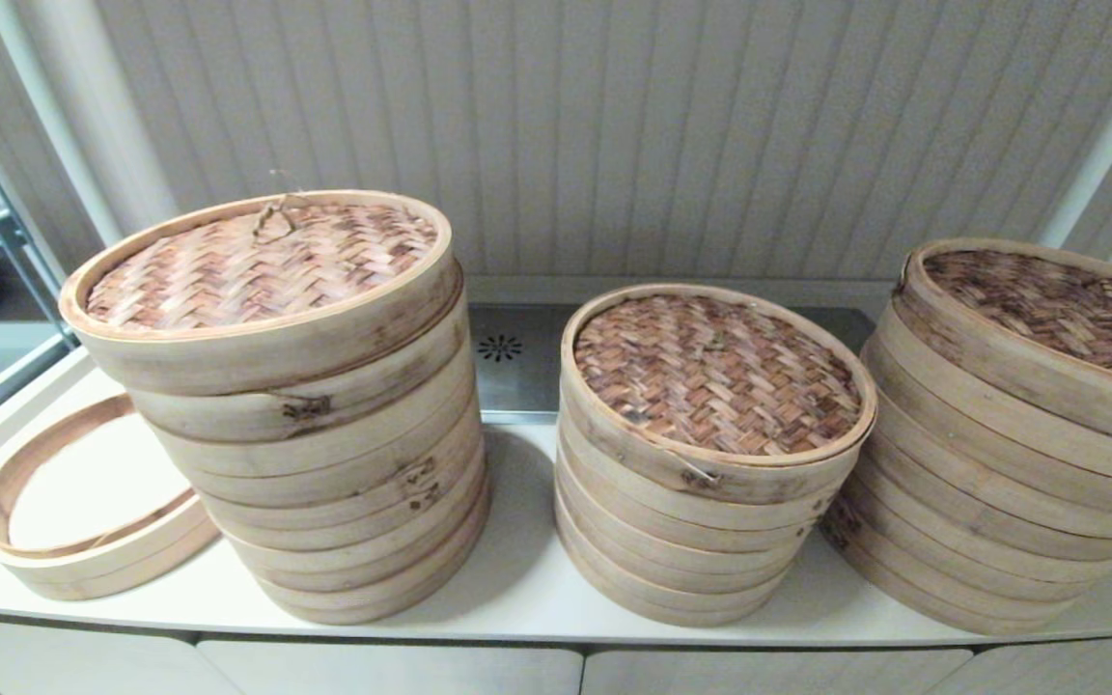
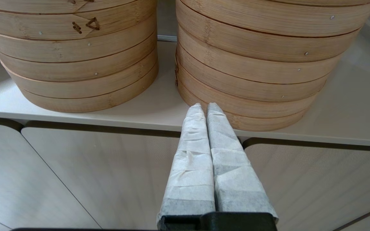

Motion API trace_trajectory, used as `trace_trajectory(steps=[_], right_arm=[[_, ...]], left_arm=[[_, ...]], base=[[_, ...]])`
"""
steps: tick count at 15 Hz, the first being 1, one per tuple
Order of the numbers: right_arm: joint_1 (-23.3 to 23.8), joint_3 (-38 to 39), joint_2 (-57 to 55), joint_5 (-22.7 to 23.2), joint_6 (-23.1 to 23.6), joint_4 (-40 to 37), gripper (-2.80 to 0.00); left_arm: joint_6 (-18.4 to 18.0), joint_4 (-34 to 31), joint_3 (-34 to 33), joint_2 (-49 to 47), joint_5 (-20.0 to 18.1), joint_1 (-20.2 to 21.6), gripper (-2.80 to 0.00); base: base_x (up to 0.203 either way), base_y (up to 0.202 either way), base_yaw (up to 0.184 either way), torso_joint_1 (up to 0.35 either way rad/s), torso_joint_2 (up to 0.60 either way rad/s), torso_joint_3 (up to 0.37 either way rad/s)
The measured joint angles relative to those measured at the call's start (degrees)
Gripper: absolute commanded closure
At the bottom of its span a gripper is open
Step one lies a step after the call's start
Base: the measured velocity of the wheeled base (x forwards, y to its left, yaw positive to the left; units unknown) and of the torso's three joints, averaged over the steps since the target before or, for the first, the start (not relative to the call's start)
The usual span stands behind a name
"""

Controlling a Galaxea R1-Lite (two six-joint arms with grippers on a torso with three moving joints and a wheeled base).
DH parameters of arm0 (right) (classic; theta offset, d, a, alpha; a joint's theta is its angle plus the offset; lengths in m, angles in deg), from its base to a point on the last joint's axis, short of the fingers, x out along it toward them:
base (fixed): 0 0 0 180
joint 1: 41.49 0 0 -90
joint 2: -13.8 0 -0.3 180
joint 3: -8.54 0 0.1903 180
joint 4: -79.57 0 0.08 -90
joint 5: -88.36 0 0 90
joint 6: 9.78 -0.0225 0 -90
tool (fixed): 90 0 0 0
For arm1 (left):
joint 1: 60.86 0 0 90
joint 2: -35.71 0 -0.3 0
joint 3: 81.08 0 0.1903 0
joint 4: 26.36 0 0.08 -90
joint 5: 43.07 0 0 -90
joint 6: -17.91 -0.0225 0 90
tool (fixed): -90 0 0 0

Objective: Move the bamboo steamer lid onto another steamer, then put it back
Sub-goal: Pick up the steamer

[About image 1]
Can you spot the stainless steel drain panel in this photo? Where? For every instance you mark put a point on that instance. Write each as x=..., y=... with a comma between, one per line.
x=517, y=376

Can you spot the beige cabinet door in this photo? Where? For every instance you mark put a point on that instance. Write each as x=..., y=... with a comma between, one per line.
x=392, y=671
x=768, y=674
x=1077, y=666
x=54, y=661

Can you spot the dark woven bamboo steamer lid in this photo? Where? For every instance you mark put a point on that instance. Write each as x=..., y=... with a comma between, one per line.
x=1048, y=309
x=710, y=376

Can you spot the bamboo steamer basket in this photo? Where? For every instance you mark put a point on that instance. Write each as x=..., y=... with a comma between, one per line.
x=373, y=569
x=373, y=604
x=1000, y=531
x=710, y=515
x=1000, y=569
x=155, y=568
x=373, y=536
x=710, y=566
x=1000, y=408
x=710, y=616
x=1000, y=452
x=1000, y=612
x=373, y=502
x=1000, y=492
x=710, y=591
x=15, y=452
x=373, y=434
x=710, y=541
x=373, y=468

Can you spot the light woven bamboo steamer lid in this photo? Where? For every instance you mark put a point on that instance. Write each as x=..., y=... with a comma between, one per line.
x=257, y=265

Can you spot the tall left steamer stack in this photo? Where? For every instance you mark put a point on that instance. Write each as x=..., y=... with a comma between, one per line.
x=228, y=417

